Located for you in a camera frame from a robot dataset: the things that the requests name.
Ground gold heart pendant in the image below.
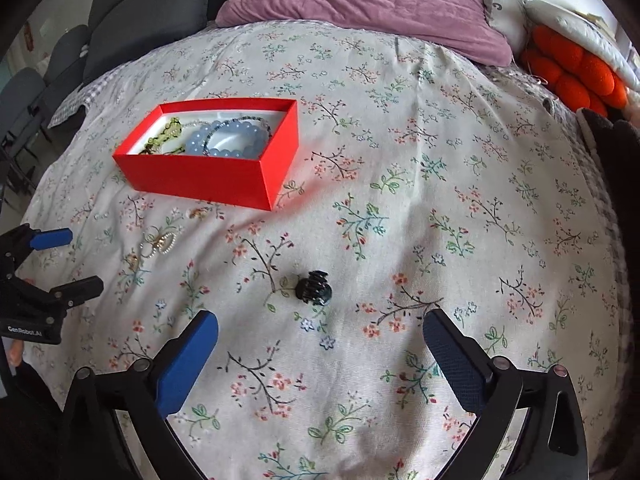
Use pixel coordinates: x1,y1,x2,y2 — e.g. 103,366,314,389
153,236,172,254

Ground green bead bracelet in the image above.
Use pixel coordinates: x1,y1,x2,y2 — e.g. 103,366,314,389
136,116,187,156

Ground red jewelry box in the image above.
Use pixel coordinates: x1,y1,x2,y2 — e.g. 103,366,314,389
113,98,298,210

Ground person's left hand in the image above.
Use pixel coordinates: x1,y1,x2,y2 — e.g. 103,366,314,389
6,339,24,367

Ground gold charm earring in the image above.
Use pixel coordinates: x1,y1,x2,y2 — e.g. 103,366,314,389
124,252,140,271

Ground small gold earring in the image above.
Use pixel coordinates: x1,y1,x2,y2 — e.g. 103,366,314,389
186,206,212,220

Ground black hair claw clip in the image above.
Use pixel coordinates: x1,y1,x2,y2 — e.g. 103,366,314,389
294,270,333,307

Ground dark grey sofa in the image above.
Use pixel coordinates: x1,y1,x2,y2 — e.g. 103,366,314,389
0,0,249,162

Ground floral bed sheet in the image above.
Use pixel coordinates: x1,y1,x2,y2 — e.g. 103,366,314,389
22,22,629,479

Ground dark brown blanket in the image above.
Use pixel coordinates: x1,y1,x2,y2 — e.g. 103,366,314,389
576,108,639,226

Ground orange plush cushion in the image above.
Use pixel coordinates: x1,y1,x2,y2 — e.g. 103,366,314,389
520,25,628,117

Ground white printed pillow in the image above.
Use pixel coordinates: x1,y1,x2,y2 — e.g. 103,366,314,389
483,0,639,92

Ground purple pillow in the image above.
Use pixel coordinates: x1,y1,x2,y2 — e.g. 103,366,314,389
216,0,512,66

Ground light blue bead bracelet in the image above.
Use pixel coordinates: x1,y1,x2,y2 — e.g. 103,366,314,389
184,118,269,160

